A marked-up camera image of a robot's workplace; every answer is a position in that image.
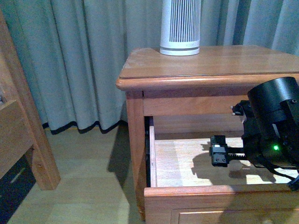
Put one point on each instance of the white air purifier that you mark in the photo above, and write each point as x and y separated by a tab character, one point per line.
180	27

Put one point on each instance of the wooden bed frame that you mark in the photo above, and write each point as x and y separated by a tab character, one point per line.
21	131

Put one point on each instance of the wooden nightstand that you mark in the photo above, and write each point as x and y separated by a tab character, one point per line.
207	83

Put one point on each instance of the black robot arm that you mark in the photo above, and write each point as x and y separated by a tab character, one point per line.
274	101

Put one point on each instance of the grey curtain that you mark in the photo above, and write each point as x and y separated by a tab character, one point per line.
72	51

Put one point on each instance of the wooden drawer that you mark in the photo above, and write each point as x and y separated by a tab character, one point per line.
187	182

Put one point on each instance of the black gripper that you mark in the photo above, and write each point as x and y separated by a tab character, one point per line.
278	151

